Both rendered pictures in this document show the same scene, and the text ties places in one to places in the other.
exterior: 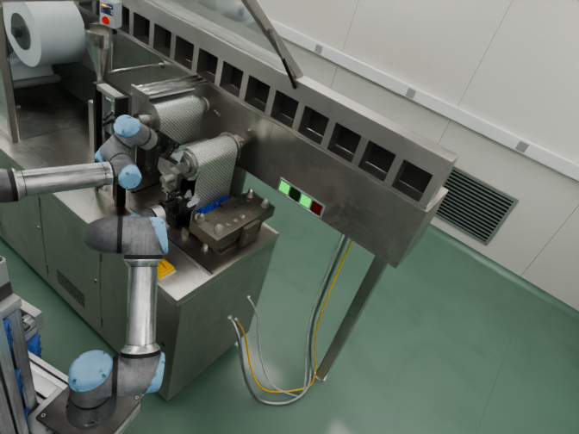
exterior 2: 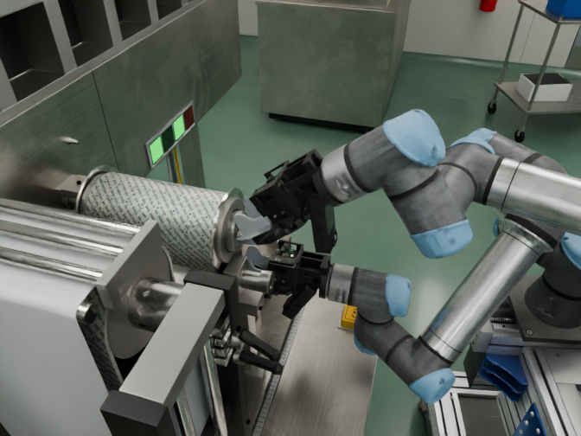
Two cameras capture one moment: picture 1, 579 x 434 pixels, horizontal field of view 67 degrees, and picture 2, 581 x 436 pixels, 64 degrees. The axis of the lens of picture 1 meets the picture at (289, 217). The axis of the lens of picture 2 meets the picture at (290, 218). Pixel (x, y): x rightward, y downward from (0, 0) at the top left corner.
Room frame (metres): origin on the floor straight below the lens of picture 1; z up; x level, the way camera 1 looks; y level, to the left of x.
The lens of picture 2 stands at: (1.50, 1.10, 1.78)
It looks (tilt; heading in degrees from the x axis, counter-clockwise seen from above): 39 degrees down; 260
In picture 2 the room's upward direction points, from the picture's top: straight up
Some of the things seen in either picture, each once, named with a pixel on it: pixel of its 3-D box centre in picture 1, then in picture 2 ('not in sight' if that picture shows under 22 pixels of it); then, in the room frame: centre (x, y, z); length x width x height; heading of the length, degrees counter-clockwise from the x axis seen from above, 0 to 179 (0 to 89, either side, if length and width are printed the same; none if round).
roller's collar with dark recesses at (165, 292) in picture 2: (143, 120); (163, 306); (1.59, 0.71, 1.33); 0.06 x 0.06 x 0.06; 64
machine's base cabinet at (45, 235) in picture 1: (72, 200); not in sight; (1.96, 1.29, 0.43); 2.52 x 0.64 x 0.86; 64
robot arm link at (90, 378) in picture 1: (93, 376); (576, 259); (0.66, 0.41, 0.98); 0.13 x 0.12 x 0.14; 116
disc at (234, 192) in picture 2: (186, 164); (229, 229); (1.50, 0.47, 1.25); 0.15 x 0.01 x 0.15; 64
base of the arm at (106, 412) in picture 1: (91, 398); (561, 292); (0.66, 0.41, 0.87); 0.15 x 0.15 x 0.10
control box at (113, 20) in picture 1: (109, 13); not in sight; (1.76, 0.95, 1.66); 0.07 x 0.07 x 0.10; 83
